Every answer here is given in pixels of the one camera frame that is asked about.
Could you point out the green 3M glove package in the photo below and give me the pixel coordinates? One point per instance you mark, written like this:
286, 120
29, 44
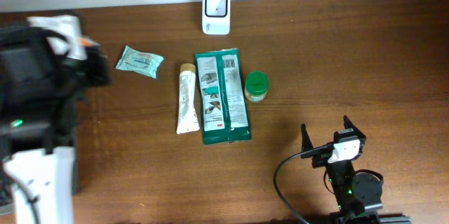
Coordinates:
223, 107

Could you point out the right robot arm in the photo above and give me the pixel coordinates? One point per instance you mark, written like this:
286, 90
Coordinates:
357, 193

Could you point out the green lid glass jar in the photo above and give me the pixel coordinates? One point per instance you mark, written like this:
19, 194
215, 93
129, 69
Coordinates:
256, 86

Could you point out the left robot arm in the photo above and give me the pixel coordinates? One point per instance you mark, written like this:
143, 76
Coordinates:
47, 65

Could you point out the white tube gold cap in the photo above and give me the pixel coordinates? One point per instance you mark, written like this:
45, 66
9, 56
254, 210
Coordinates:
187, 117

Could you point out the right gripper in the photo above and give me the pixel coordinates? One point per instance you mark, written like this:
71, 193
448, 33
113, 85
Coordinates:
320, 158

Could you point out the light green wipes packet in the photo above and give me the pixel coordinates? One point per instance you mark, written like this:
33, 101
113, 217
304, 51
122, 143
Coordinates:
139, 62

